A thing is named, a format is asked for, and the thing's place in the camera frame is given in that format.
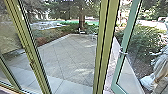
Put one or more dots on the long low garden hedge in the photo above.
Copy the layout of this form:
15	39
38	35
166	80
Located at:
50	35

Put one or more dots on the white outdoor bench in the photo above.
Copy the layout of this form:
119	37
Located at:
82	32

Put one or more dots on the green garden bush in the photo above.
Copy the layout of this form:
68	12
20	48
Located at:
145	40

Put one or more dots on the small grey outdoor bench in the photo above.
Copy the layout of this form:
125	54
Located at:
94	36

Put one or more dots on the large tree trunk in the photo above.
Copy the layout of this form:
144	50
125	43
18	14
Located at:
81	21

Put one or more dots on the green framed glass door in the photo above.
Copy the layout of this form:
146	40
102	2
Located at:
106	43

